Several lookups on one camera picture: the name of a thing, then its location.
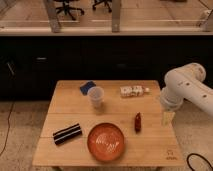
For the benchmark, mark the orange plate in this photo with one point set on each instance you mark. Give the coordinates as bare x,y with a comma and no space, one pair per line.
106,142

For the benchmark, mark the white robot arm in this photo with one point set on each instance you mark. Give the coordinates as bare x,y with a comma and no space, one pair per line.
185,83

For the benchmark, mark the translucent white cup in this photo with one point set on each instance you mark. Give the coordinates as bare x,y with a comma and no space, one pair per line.
96,95

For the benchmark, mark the red pepper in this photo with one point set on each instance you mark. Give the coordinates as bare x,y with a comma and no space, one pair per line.
138,122

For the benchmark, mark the black office chair left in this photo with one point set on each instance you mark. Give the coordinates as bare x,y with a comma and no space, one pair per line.
66,8

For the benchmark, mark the wooden table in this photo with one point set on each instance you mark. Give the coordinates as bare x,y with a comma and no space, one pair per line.
123,132

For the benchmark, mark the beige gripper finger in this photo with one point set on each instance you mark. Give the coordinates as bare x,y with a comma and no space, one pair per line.
167,117

